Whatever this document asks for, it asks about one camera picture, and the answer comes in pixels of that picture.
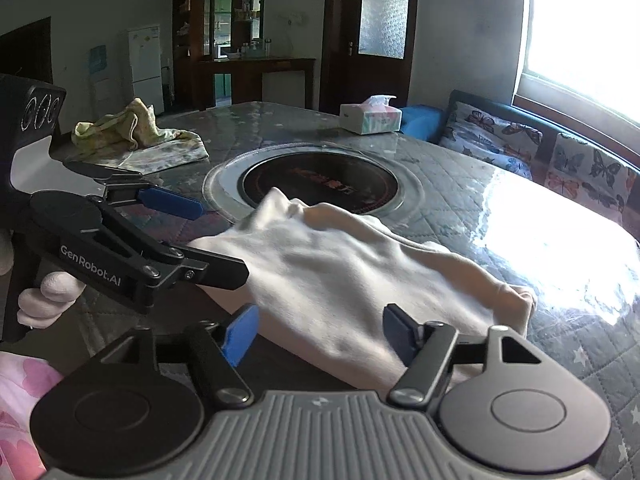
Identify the tissue box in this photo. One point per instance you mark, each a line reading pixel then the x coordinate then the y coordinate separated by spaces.
pixel 370 120

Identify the dark wooden sideboard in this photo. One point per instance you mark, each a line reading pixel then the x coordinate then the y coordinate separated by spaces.
pixel 250 62

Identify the dark wooden display cabinet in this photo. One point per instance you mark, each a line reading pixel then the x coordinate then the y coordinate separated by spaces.
pixel 182 35

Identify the cream shirt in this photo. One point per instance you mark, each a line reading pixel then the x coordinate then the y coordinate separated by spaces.
pixel 325 270

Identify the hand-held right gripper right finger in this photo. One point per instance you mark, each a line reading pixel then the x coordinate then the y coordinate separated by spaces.
pixel 402 332

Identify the butterfly print pillow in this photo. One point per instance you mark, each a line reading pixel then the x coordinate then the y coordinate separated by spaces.
pixel 490 135
pixel 590 170

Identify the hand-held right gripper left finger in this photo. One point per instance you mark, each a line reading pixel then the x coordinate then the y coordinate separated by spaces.
pixel 242 335

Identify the dark door with frosted glass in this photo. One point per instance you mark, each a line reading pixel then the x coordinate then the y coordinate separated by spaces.
pixel 382 10

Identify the person's left hand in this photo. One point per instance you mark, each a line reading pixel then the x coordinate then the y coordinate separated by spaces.
pixel 50 292

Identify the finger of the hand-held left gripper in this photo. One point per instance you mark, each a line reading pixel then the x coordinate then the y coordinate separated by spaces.
pixel 220 270
pixel 170 202

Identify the blue sofa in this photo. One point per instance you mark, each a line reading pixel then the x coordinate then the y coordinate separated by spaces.
pixel 420 120

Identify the white refrigerator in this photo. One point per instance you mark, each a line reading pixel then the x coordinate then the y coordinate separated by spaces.
pixel 145 60

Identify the window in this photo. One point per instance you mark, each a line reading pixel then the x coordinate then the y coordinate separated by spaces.
pixel 575 20

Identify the water dispenser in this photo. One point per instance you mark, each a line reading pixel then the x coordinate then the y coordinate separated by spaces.
pixel 100 57

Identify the pink floral clothing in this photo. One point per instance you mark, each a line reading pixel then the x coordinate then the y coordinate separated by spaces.
pixel 20 400

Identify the yellow-green floral cloth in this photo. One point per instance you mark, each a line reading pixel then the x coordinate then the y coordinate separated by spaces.
pixel 140 120

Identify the white floral cloth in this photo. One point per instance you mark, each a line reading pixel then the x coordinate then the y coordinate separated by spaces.
pixel 165 152

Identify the round built-in hotplate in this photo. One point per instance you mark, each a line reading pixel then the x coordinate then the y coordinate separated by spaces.
pixel 320 175

